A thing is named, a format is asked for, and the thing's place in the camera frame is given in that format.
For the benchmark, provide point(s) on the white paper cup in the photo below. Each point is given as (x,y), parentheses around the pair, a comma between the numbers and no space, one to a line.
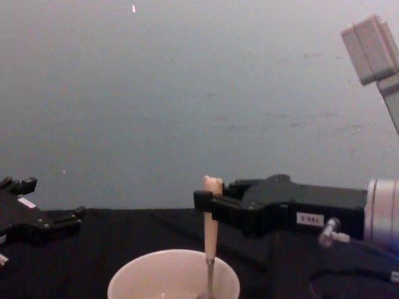
(149,274)

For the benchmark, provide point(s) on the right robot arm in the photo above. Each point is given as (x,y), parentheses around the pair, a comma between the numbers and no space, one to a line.
(383,208)

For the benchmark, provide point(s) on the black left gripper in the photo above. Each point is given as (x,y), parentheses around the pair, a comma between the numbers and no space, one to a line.
(18,218)

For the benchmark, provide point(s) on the black table cloth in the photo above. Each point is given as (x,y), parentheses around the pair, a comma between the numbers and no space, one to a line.
(140,230)

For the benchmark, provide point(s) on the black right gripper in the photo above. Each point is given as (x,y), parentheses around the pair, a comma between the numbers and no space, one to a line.
(299,202)

